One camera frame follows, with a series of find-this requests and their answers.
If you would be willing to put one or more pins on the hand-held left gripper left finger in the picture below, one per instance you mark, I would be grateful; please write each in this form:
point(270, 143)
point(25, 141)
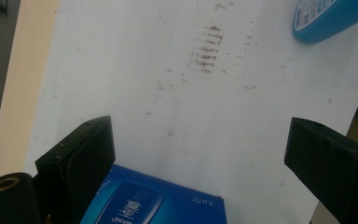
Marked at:
point(74, 168)

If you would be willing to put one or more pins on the light blue labelled bottle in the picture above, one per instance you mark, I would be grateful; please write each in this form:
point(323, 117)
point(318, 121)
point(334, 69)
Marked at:
point(338, 23)

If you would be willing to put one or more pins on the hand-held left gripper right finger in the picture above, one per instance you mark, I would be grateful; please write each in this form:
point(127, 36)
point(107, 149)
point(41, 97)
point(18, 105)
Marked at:
point(335, 168)

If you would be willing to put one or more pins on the white table sheet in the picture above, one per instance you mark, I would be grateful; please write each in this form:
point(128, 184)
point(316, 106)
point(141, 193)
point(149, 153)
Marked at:
point(167, 109)

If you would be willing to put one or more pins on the dark blue printed box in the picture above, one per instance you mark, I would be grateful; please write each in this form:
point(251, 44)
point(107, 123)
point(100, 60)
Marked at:
point(174, 208)

